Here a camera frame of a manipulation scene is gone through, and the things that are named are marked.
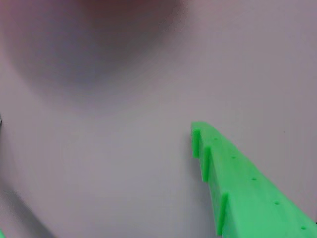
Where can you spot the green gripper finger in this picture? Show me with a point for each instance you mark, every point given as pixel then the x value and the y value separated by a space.
pixel 247 198
pixel 1 235

